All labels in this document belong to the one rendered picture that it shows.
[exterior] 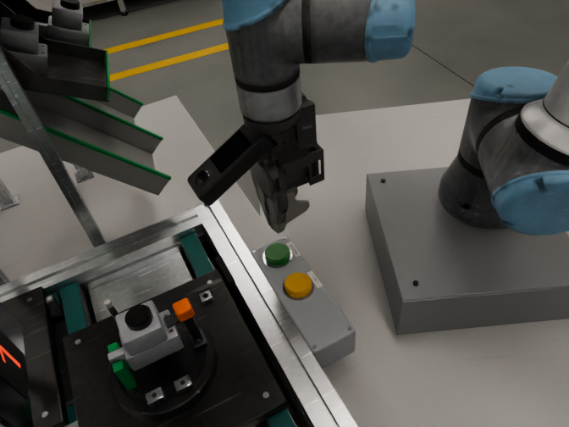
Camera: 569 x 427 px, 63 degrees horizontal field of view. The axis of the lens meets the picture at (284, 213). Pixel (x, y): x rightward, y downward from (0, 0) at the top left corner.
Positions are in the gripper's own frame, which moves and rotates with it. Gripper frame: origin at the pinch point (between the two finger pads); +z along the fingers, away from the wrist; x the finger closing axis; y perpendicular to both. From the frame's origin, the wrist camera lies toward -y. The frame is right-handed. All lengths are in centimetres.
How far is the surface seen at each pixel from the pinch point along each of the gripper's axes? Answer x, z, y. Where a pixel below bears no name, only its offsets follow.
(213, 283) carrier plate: -0.4, 5.8, -11.0
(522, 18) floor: 181, 103, 277
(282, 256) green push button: -1.3, 5.6, 0.3
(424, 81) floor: 152, 103, 167
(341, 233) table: 6.6, 17.0, 16.1
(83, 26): 43.1, -19.4, -13.4
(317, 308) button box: -11.7, 6.8, 0.5
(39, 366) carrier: -1.1, 5.8, -37.0
